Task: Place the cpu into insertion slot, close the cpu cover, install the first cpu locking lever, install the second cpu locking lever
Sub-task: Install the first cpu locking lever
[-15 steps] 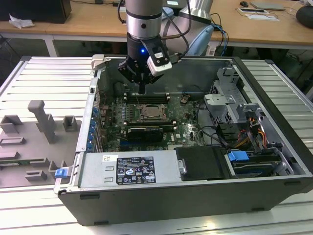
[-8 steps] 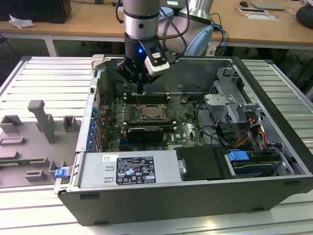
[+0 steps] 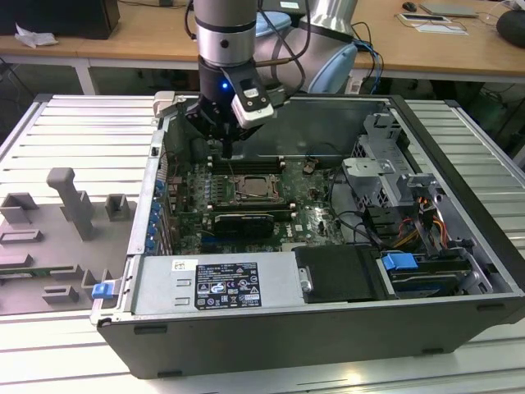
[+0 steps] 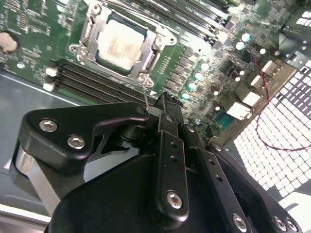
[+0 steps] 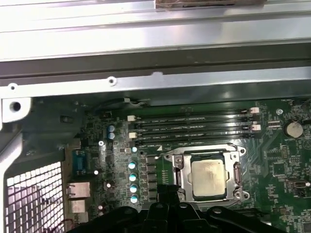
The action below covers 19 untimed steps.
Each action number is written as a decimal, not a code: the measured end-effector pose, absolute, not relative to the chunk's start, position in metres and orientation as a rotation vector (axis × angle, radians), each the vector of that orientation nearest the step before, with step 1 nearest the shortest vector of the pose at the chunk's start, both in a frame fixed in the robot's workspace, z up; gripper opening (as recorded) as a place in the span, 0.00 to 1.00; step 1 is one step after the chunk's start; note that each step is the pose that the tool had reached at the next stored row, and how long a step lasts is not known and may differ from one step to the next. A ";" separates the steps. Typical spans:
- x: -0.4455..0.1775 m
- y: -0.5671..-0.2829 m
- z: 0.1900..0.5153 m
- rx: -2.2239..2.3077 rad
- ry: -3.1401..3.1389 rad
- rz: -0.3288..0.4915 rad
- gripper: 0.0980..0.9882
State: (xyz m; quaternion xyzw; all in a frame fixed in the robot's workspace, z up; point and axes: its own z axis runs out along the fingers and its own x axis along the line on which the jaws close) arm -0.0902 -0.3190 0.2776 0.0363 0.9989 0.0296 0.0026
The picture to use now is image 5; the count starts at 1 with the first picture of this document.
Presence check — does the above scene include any silver topped CPU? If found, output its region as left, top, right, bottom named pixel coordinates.
left=190, top=158, right=231, bottom=198

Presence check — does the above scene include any thin red wire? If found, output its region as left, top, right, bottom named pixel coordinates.
left=40, top=198, right=82, bottom=233

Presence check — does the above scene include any blue serial port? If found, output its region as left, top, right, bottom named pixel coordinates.
left=72, top=149, right=92, bottom=176

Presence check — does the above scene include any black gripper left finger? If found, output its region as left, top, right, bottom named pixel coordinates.
left=106, top=184, right=170, bottom=233

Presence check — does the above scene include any black square chip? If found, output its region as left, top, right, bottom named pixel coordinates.
left=272, top=162, right=289, bottom=177

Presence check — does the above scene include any green motherboard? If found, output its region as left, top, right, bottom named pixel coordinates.
left=60, top=96, right=311, bottom=233

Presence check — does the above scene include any metal socket cover frame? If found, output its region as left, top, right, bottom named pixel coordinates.
left=172, top=150, right=242, bottom=202

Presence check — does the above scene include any dark grey PC case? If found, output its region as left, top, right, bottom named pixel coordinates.
left=0, top=57, right=311, bottom=233

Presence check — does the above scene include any silver rear port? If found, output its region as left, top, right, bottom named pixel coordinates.
left=67, top=182, right=91, bottom=199
left=69, top=199, right=89, bottom=223

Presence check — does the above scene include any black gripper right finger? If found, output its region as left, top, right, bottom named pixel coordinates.
left=169, top=184, right=271, bottom=233

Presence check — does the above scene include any black wire white plug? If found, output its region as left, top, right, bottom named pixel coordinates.
left=93, top=96, right=152, bottom=111

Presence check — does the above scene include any CPU socket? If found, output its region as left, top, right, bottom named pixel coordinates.
left=162, top=145, right=251, bottom=203

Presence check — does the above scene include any silver coin battery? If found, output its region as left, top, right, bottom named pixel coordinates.
left=284, top=120, right=304, bottom=139

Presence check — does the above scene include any black RAM slot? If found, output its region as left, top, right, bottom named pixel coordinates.
left=134, top=111, right=259, bottom=121
left=135, top=136, right=256, bottom=145
left=135, top=120, right=258, bottom=129
left=135, top=128, right=256, bottom=137

